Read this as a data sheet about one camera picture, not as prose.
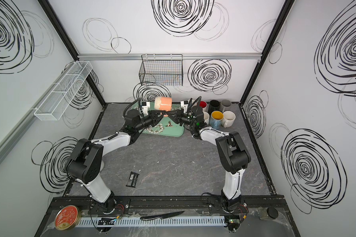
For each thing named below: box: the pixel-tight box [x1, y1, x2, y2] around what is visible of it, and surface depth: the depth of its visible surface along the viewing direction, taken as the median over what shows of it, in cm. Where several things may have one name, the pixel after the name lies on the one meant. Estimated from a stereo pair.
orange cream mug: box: [153, 96, 173, 112], surface depth 84 cm
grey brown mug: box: [220, 99, 232, 113], surface depth 108 cm
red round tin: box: [54, 204, 81, 231], surface depth 69 cm
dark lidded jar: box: [267, 206, 279, 219], surface depth 65 cm
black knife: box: [139, 210, 185, 221], surface depth 72 cm
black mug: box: [208, 99, 221, 116], surface depth 110 cm
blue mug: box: [209, 110, 224, 130], surface depth 100 cm
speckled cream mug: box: [221, 110, 236, 128], surface depth 102 cm
